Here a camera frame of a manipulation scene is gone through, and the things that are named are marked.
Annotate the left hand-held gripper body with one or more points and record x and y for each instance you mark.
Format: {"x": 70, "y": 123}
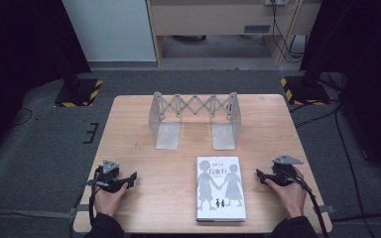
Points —
{"x": 107, "y": 177}

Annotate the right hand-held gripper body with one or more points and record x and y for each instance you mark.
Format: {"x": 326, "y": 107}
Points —
{"x": 282, "y": 172}

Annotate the white book with grey figures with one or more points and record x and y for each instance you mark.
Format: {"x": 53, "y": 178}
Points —
{"x": 221, "y": 188}

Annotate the grey expandable metal book rack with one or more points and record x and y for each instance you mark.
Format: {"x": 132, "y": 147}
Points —
{"x": 195, "y": 112}

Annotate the person's left hand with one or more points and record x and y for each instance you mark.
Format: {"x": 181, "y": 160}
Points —
{"x": 109, "y": 202}

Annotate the person's right hand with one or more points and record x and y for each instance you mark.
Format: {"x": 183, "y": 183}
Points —
{"x": 289, "y": 198}

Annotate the black stand base hazard stripes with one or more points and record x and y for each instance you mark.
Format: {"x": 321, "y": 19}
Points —
{"x": 306, "y": 91}
{"x": 79, "y": 94}

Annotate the dark curtain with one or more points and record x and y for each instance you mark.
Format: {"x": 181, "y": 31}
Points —
{"x": 23, "y": 43}
{"x": 363, "y": 49}

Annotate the white panel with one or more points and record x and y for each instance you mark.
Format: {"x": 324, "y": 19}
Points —
{"x": 109, "y": 29}

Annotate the beige wooden desk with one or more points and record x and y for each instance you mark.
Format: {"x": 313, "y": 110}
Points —
{"x": 211, "y": 18}

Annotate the grey table edge bracket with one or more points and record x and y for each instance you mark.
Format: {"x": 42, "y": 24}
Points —
{"x": 79, "y": 210}
{"x": 325, "y": 209}

